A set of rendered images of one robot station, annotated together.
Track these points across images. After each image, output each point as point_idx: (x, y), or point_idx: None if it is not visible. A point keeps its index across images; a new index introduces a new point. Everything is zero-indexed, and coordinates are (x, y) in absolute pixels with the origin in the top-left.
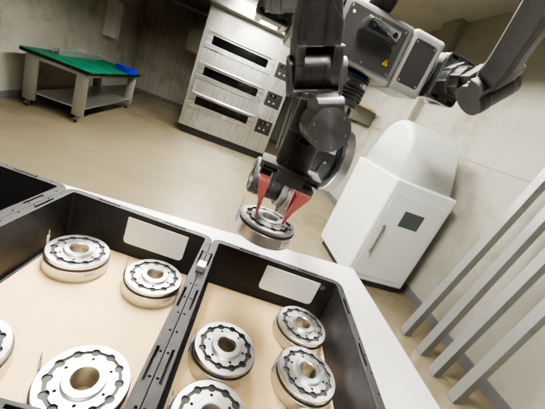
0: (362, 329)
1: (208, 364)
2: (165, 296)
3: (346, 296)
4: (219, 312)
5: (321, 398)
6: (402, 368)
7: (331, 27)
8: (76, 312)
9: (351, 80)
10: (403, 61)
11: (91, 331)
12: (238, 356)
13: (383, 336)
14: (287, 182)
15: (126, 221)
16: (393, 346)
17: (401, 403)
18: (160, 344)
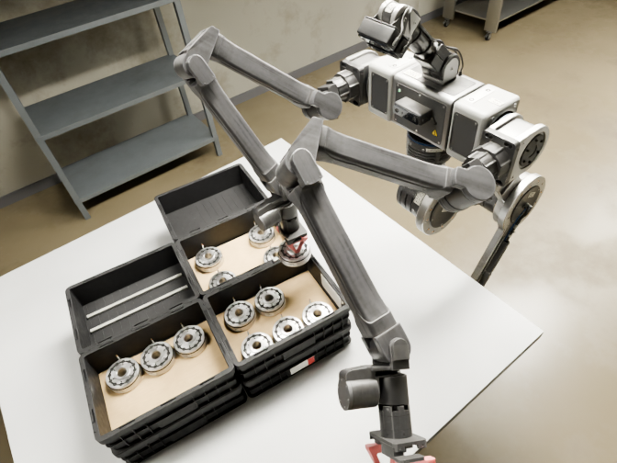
0: (438, 369)
1: (255, 299)
2: None
3: (470, 344)
4: (294, 287)
5: (279, 339)
6: (429, 412)
7: (261, 175)
8: (245, 259)
9: (412, 145)
10: (450, 131)
11: (243, 268)
12: (269, 304)
13: (454, 389)
14: (281, 234)
15: None
16: (452, 400)
17: None
18: (230, 280)
